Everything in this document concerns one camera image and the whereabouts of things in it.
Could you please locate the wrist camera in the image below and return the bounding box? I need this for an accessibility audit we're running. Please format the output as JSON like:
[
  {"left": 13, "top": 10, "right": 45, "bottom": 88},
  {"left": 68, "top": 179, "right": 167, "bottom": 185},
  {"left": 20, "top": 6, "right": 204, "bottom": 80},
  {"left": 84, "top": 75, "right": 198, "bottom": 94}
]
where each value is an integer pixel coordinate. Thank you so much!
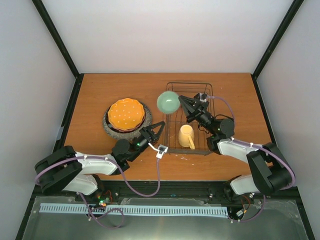
[
  {"left": 194, "top": 92, "right": 208, "bottom": 103},
  {"left": 148, "top": 143, "right": 169, "bottom": 159}
]

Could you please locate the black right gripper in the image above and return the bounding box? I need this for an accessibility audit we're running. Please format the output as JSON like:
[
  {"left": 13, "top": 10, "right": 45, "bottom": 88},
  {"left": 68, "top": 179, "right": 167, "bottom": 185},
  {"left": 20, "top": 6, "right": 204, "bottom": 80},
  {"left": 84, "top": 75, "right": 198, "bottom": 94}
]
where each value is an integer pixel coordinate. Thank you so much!
[{"left": 178, "top": 95, "right": 216, "bottom": 136}]

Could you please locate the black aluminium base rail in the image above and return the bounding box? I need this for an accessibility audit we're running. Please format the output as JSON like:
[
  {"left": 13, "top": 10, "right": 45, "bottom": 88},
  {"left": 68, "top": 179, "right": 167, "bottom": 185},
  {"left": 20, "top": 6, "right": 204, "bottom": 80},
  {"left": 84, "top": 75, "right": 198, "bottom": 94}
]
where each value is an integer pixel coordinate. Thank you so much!
[{"left": 32, "top": 180, "right": 302, "bottom": 205}]

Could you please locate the black right frame post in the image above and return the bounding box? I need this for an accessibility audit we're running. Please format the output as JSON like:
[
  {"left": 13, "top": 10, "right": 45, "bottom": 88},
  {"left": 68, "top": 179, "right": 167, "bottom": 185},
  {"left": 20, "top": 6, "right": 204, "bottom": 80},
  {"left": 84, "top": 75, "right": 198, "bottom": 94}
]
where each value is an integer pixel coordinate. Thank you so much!
[{"left": 251, "top": 0, "right": 306, "bottom": 78}]

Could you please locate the yellow polka dot plate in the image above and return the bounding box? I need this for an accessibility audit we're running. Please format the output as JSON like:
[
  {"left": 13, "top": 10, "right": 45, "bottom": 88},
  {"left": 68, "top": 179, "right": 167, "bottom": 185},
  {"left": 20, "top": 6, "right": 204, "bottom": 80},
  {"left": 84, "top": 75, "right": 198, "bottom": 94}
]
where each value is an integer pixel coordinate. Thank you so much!
[{"left": 107, "top": 98, "right": 145, "bottom": 131}]

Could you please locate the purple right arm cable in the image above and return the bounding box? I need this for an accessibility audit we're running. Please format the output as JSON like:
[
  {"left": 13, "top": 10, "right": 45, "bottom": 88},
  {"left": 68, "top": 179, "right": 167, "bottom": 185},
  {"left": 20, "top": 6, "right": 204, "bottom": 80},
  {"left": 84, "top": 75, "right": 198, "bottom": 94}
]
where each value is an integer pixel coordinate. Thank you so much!
[{"left": 206, "top": 95, "right": 296, "bottom": 223}]

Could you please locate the pale green ceramic bowl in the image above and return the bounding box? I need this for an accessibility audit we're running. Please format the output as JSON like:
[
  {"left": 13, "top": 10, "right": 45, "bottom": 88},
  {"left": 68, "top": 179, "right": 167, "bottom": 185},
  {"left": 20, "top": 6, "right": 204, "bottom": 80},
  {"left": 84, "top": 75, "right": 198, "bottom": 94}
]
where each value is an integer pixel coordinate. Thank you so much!
[{"left": 157, "top": 91, "right": 180, "bottom": 114}]

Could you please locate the green wire dish rack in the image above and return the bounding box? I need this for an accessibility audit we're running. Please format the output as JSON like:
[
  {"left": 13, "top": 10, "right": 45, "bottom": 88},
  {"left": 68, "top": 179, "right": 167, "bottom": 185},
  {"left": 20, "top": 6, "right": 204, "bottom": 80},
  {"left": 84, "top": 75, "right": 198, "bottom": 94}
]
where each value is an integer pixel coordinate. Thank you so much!
[{"left": 162, "top": 81, "right": 213, "bottom": 155}]

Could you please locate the black left frame post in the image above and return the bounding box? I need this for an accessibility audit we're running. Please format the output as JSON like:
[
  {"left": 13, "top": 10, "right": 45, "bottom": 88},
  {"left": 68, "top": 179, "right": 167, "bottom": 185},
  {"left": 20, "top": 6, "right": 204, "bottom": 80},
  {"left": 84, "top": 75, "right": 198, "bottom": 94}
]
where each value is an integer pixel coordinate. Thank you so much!
[{"left": 31, "top": 0, "right": 85, "bottom": 78}]

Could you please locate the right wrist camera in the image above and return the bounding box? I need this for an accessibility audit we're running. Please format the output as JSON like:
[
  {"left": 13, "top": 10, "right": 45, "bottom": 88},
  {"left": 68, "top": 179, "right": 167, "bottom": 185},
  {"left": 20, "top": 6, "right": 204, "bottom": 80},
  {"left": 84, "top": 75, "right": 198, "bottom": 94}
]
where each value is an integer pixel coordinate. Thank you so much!
[{"left": 194, "top": 92, "right": 208, "bottom": 103}]

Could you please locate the pink scalloped plate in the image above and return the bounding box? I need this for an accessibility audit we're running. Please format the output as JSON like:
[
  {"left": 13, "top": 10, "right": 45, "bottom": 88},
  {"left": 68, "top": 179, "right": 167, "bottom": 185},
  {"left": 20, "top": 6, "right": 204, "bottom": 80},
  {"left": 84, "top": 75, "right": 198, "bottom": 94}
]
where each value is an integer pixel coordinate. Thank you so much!
[{"left": 108, "top": 117, "right": 145, "bottom": 133}]

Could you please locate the light blue slotted cable duct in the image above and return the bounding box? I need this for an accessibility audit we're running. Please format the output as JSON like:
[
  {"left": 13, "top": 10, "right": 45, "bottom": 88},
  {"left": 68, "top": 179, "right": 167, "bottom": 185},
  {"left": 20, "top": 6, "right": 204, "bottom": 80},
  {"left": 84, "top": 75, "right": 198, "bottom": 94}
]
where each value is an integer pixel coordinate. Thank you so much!
[{"left": 38, "top": 203, "right": 228, "bottom": 218}]

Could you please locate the dark speckled stone plate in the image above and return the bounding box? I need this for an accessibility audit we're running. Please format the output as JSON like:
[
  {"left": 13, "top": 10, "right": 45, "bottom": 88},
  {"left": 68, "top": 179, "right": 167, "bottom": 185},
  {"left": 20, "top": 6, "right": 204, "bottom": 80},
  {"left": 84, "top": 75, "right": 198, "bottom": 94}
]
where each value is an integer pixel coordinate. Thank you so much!
[{"left": 102, "top": 101, "right": 153, "bottom": 141}]

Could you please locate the yellow ceramic mug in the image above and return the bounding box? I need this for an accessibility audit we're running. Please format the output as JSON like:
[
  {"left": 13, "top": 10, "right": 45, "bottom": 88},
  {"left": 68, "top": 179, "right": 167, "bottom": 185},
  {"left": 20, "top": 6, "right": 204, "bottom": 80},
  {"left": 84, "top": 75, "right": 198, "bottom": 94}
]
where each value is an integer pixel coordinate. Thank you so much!
[{"left": 178, "top": 124, "right": 195, "bottom": 150}]

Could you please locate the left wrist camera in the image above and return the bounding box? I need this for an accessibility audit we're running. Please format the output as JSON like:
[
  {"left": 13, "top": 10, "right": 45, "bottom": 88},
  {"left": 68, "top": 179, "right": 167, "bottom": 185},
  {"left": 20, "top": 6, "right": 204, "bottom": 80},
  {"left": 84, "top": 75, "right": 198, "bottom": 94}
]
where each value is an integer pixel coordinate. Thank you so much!
[{"left": 148, "top": 143, "right": 169, "bottom": 159}]

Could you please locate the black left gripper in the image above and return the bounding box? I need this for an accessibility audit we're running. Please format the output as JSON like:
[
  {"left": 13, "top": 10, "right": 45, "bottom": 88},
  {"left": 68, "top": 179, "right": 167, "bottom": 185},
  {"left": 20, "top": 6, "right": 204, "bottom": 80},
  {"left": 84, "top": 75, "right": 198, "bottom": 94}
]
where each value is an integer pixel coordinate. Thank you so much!
[{"left": 128, "top": 121, "right": 165, "bottom": 162}]

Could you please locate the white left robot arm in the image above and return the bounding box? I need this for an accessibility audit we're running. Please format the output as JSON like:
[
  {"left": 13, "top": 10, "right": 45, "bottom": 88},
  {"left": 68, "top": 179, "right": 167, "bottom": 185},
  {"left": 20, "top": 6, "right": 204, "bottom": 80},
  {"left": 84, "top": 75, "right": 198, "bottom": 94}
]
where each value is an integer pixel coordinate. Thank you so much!
[{"left": 34, "top": 121, "right": 168, "bottom": 202}]

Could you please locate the black frame post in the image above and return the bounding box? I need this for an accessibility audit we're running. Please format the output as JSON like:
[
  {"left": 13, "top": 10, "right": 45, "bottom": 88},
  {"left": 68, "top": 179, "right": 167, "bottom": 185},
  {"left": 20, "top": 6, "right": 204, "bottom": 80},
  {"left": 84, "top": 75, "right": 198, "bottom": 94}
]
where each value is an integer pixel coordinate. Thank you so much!
[
  {"left": 31, "top": 0, "right": 85, "bottom": 78},
  {"left": 251, "top": 0, "right": 306, "bottom": 78}
]

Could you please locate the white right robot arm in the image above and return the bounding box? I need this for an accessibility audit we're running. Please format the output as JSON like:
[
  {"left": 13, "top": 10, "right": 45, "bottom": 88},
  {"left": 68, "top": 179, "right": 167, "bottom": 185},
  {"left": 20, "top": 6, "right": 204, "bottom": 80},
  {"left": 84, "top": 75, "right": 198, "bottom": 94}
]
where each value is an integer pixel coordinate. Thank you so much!
[{"left": 178, "top": 93, "right": 296, "bottom": 196}]

